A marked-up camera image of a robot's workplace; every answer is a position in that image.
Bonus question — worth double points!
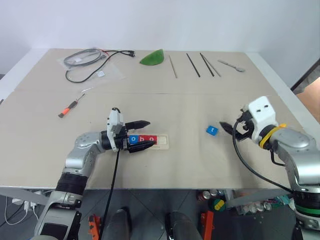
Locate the orange black screwdriver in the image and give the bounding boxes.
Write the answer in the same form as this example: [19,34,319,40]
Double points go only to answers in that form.
[57,93,86,119]

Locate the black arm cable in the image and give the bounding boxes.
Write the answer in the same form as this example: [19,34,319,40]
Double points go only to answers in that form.
[232,121,294,194]
[99,107,121,240]

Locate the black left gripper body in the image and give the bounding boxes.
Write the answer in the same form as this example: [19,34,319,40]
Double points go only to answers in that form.
[113,124,132,151]

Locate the orange black floor stand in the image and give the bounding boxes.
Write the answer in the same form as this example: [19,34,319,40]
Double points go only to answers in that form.
[88,214,102,240]
[199,210,214,240]

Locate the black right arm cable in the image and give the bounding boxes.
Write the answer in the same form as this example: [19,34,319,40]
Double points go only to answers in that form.
[232,121,294,194]

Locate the white wooden letter tray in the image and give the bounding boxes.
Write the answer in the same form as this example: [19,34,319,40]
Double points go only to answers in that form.
[124,134,170,151]

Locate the grey table crossbar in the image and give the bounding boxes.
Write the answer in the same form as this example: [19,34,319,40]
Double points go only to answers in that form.
[0,188,50,206]
[224,189,294,209]

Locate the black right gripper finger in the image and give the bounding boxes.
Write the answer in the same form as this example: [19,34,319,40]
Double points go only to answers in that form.
[219,121,236,137]
[234,131,248,143]

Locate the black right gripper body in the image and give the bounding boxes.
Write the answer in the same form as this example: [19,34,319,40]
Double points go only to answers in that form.
[234,109,255,143]

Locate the black board edge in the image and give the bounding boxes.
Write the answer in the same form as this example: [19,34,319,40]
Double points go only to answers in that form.
[290,59,320,95]

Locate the grey metal spoon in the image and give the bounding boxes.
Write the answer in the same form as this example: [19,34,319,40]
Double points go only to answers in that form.
[217,59,246,74]

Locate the clear plastic bag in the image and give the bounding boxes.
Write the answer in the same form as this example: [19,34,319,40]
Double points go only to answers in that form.
[56,48,126,82]

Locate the black cable with red wire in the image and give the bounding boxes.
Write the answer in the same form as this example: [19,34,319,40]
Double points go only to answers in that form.
[65,49,136,83]

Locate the yellow cable tie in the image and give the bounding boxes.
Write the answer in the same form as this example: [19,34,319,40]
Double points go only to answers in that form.
[258,123,288,149]

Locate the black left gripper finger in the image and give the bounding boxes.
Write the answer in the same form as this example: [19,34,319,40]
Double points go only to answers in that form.
[124,120,152,131]
[126,140,156,154]

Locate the grey thin chopstick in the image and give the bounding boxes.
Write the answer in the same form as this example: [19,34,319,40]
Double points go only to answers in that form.
[168,55,179,79]
[203,56,222,77]

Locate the green leaf shaped plate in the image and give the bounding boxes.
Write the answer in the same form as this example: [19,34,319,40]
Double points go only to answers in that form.
[139,48,165,67]

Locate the green yellow round lid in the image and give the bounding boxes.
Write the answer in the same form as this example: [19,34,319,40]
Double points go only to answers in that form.
[208,198,227,213]

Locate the black chopstick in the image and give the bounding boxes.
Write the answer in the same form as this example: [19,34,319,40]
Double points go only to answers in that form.
[186,52,201,78]
[199,52,215,77]

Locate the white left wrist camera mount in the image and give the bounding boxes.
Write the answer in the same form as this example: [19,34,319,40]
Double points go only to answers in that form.
[105,108,125,153]

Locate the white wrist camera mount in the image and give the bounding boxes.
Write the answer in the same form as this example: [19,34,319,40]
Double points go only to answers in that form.
[247,95,278,145]
[105,108,125,153]

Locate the dark rounded shape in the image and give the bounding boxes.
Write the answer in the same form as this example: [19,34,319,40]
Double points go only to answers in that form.
[166,211,201,240]
[103,209,132,240]

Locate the grey coiled cable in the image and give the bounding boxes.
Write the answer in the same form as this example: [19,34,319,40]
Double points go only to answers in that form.
[64,49,106,68]

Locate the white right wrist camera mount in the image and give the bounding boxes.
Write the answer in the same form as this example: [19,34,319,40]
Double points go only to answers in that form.
[247,95,278,145]

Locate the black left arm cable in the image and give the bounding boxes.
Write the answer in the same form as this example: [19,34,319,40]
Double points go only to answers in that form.
[99,107,121,240]

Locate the white power cable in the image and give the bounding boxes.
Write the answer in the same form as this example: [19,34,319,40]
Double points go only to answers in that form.
[4,197,40,225]

